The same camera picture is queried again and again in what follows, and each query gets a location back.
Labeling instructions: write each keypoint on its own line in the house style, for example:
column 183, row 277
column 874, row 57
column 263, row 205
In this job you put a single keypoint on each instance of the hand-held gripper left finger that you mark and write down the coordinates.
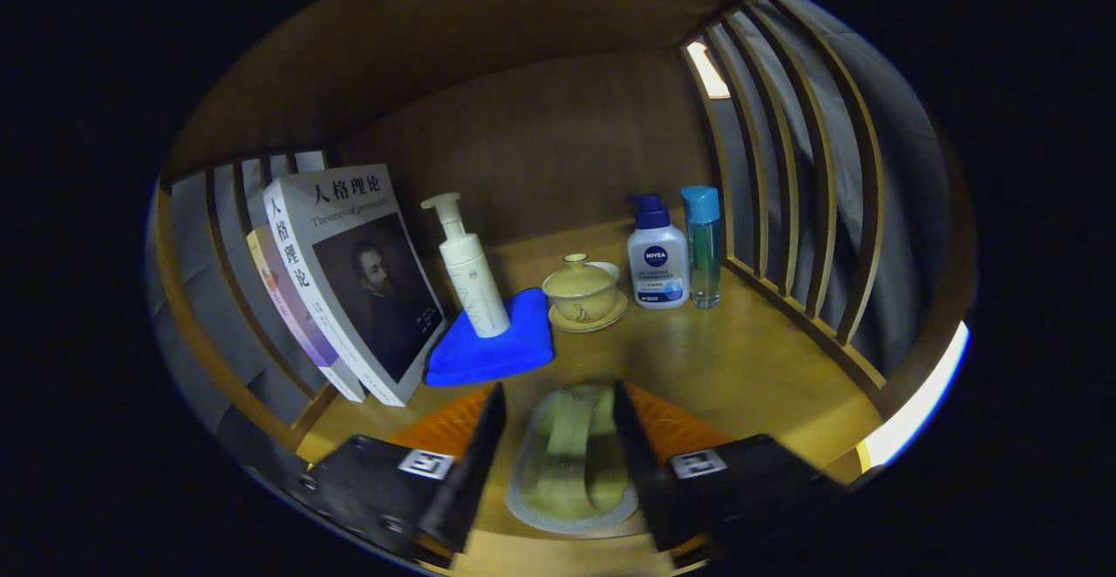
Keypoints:
column 471, row 472

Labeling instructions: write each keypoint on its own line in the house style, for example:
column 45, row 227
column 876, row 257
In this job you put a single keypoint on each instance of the thin pink purple book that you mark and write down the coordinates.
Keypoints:
column 292, row 315

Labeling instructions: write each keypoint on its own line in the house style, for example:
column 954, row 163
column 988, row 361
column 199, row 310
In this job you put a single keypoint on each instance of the white bottle with blue pump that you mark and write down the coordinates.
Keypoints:
column 658, row 263

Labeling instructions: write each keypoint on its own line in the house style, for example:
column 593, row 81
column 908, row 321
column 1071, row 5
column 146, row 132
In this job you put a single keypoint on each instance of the thick white portrait book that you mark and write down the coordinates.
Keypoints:
column 349, row 211

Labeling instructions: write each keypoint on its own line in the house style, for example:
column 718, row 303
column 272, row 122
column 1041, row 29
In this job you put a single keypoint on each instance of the blue folded cloth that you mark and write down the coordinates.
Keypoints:
column 506, row 355

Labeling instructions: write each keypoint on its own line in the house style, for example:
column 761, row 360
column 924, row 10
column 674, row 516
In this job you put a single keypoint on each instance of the yellow lidded teacup with saucer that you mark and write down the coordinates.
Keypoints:
column 582, row 294

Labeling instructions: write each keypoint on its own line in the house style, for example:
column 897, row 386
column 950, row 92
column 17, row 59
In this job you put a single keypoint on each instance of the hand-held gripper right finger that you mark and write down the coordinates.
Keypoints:
column 641, row 464

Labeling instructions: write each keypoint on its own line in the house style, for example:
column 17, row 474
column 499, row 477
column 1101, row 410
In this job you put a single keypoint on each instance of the wooden cabinet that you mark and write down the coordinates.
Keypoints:
column 523, row 124

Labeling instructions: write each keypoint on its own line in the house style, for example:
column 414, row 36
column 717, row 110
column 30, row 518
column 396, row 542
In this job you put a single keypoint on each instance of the wooden countertop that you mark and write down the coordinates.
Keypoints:
column 741, row 359

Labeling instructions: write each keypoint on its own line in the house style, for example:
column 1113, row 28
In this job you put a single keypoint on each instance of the clear bottle with teal cap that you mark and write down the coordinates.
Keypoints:
column 703, row 254

